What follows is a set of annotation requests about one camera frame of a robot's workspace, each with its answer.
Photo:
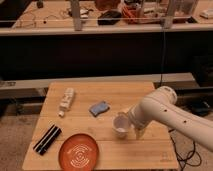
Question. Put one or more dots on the black bag on bench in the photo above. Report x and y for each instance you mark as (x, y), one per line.
(109, 18)

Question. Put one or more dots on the blue sponge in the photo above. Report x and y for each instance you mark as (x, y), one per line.
(99, 108)

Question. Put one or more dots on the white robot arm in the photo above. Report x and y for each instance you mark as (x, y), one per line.
(160, 105)

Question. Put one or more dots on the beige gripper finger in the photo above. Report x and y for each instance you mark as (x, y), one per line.
(139, 133)

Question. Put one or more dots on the orange tool on bench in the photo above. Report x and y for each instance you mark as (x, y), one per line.
(132, 14)

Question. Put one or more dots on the grey metal post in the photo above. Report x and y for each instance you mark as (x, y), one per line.
(168, 19)
(75, 9)

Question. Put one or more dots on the grey metal post left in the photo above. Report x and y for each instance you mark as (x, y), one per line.
(75, 9)

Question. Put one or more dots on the white ceramic cup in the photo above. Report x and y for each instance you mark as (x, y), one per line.
(121, 125)

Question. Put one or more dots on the grey metal post right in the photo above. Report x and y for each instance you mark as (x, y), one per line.
(168, 19)

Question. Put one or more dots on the orange plate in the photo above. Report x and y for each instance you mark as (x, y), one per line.
(79, 152)

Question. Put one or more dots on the black rectangular box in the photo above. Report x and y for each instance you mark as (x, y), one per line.
(46, 141)

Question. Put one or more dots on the black box on floor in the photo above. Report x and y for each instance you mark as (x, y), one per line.
(199, 108)

